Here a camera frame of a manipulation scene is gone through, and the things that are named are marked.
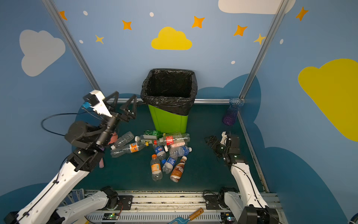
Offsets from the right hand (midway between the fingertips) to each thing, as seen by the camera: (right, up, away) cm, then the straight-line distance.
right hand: (210, 141), depth 83 cm
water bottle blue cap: (-26, -16, 0) cm, 30 cm away
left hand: (-38, +22, -31) cm, 54 cm away
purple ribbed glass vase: (+20, +14, +20) cm, 31 cm away
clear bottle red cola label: (-25, 0, +6) cm, 25 cm away
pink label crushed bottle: (-20, -4, +10) cm, 23 cm away
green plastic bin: (-27, +11, +10) cm, 31 cm away
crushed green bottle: (-38, +4, +17) cm, 42 cm away
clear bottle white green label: (-43, -1, +16) cm, 45 cm away
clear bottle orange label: (-33, -16, -1) cm, 36 cm away
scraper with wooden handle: (-17, -39, -14) cm, 44 cm away
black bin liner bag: (-24, +35, +21) cm, 47 cm away
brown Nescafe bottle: (-20, -17, -1) cm, 26 cm away
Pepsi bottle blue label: (-32, -7, +6) cm, 33 cm away
